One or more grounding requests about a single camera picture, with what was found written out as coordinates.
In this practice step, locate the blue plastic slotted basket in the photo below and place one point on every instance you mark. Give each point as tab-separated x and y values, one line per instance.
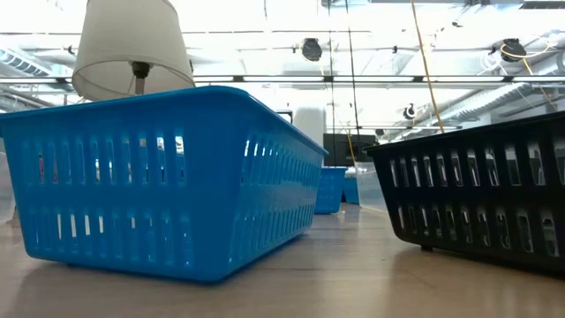
212	176
351	190
331	190

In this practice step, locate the black plastic slotted basket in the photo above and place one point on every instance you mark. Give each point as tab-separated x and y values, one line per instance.
485	139

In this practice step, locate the black monitor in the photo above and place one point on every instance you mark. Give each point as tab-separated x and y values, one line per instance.
340	150

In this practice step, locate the clear plastic storage bin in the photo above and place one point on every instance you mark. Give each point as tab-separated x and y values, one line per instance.
370	185

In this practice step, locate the table lamp with white shade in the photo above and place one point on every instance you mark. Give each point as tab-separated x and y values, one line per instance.
132	35

